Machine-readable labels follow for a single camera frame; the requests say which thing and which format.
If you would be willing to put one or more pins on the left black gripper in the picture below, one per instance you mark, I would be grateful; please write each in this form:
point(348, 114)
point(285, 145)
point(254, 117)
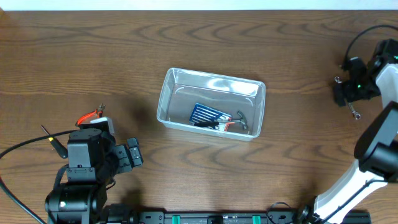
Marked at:
point(125, 154)

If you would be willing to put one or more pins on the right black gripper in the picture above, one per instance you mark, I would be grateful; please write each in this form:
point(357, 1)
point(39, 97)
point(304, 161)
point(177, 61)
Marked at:
point(342, 92)

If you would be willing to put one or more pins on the silver combination wrench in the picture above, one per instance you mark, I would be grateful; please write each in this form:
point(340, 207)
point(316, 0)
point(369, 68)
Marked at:
point(356, 115)

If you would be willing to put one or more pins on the red handled cutting pliers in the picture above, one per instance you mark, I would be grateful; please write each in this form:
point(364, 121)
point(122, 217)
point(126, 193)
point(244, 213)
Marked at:
point(97, 113)

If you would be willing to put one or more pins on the blue precision screwdriver set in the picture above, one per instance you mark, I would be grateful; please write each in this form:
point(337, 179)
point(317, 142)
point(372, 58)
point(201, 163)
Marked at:
point(202, 113)

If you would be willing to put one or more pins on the clear plastic container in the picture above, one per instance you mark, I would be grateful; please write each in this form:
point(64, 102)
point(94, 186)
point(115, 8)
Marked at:
point(183, 88)

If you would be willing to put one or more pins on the small claw hammer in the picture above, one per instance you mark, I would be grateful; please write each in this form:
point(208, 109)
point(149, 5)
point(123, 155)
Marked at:
point(242, 120)

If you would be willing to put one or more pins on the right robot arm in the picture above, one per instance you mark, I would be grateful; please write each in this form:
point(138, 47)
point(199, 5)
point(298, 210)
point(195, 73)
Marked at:
point(375, 153)

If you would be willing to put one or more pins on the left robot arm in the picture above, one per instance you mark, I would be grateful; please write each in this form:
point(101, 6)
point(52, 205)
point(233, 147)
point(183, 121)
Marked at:
point(79, 194)

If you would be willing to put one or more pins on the black yellow screwdriver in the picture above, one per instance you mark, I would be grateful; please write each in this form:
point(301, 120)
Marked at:
point(59, 147)

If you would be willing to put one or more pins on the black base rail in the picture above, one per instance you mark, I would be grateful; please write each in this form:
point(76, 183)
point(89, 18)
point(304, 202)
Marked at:
point(236, 218)

